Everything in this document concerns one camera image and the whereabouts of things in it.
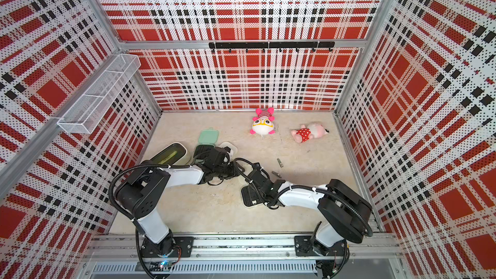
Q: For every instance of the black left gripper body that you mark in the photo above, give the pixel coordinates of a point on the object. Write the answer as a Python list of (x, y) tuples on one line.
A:
[(227, 171)]

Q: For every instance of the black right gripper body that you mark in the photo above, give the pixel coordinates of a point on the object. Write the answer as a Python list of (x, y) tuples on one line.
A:
[(263, 195)]

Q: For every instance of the cream nail kit case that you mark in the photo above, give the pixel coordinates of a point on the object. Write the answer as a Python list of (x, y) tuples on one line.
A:
[(250, 197), (230, 147)]

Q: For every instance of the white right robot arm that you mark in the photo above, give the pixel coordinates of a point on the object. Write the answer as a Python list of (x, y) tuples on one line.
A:
[(345, 212)]

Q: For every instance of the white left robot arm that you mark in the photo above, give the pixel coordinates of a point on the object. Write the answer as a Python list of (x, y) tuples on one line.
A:
[(135, 193)]

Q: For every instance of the green nail kit case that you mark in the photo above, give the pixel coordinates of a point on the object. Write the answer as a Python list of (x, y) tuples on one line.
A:
[(208, 137)]

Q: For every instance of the metal nail tool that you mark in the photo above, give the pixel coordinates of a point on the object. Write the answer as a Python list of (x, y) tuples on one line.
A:
[(280, 163)]

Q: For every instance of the green oval tray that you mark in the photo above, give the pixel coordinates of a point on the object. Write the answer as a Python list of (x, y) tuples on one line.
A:
[(173, 154)]

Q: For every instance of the pink owl plush toy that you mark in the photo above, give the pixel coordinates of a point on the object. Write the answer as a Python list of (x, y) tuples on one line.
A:
[(263, 122)]

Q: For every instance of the pink strawberry plush toy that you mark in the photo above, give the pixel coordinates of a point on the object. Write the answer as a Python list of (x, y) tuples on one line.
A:
[(311, 131)]

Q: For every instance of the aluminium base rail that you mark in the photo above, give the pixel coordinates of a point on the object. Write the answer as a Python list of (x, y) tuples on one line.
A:
[(280, 255)]

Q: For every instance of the black hook rail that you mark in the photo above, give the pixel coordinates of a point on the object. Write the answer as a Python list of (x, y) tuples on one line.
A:
[(272, 45)]

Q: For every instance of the clear wall shelf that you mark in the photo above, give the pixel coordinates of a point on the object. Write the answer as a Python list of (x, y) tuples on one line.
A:
[(87, 111)]

